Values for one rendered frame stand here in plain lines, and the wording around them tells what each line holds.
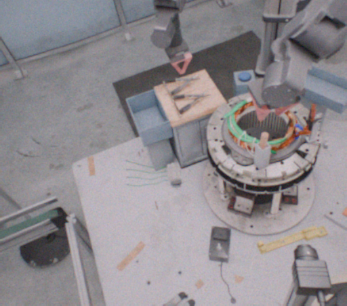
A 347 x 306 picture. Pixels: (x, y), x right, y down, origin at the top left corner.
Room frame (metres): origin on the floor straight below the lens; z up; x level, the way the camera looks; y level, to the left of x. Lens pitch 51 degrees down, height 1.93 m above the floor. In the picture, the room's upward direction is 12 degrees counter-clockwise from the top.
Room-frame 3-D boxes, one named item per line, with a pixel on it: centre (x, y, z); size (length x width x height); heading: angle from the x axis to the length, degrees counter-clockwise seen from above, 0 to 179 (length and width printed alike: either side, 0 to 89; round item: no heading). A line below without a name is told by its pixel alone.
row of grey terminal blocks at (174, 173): (0.73, 0.03, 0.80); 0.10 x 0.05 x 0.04; 177
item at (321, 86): (0.81, -0.50, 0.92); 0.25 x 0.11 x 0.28; 37
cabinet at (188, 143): (0.86, -0.08, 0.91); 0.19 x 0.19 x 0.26; 11
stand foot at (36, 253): (0.99, 0.85, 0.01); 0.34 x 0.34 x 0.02
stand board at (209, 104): (0.86, -0.08, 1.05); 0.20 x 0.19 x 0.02; 101
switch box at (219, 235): (0.43, -0.07, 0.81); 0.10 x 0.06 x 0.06; 160
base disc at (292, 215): (0.62, -0.25, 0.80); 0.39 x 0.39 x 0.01
